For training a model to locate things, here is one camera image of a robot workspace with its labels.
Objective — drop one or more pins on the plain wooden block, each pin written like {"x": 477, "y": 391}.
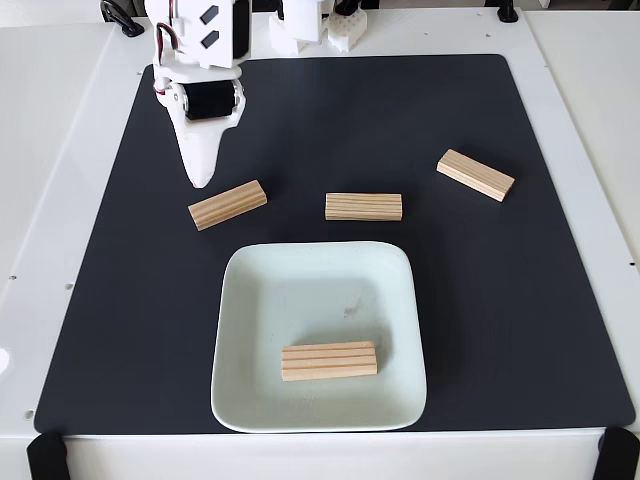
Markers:
{"x": 227, "y": 205}
{"x": 475, "y": 175}
{"x": 363, "y": 206}

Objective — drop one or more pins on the grooved wooden block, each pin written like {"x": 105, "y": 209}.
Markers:
{"x": 327, "y": 362}

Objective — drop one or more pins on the pale green square plate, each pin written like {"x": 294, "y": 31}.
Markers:
{"x": 250, "y": 300}

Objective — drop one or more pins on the black rubber mat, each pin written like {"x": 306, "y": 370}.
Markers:
{"x": 125, "y": 250}

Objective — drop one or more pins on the black corner bracket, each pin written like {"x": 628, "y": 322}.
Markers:
{"x": 620, "y": 455}
{"x": 47, "y": 457}

